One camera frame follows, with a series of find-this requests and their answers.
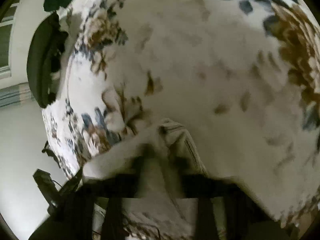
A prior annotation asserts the window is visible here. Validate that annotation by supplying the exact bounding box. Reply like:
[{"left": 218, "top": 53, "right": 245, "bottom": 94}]
[{"left": 0, "top": 3, "right": 18, "bottom": 81}]

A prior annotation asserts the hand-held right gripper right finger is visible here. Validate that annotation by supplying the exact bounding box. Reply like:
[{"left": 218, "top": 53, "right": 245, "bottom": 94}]
[{"left": 175, "top": 156, "right": 292, "bottom": 240}]

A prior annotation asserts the floral printed blanket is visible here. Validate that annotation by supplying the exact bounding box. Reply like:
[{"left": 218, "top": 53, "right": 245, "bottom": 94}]
[{"left": 41, "top": 0, "right": 320, "bottom": 240}]

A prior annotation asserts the small white garment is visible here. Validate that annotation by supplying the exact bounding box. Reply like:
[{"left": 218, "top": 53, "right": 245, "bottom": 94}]
[{"left": 82, "top": 118, "right": 209, "bottom": 230}]

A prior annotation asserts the black device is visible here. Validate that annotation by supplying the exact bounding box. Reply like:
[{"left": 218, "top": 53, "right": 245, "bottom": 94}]
[{"left": 33, "top": 168, "right": 83, "bottom": 214}]

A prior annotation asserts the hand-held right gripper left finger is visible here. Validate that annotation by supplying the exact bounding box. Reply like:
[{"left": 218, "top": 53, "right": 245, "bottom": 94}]
[{"left": 29, "top": 155, "right": 148, "bottom": 240}]

